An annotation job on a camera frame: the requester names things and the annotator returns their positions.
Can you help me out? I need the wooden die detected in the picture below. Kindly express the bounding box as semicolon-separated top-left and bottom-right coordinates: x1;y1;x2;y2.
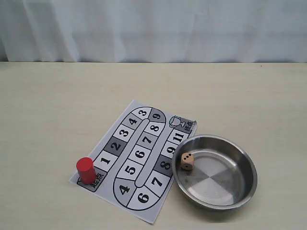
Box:
180;152;194;171

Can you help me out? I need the red cylinder game piece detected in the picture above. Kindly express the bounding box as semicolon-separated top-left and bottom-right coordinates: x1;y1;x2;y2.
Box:
76;157;96;184

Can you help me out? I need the paper number game board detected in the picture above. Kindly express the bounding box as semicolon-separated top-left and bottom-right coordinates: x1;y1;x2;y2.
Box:
70;101;197;224

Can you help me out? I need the stainless steel bowl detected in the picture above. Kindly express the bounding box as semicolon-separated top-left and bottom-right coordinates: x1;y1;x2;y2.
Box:
172;135;258;211

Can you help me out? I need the white curtain backdrop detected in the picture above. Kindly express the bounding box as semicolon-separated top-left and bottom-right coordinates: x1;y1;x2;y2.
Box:
0;0;307;63

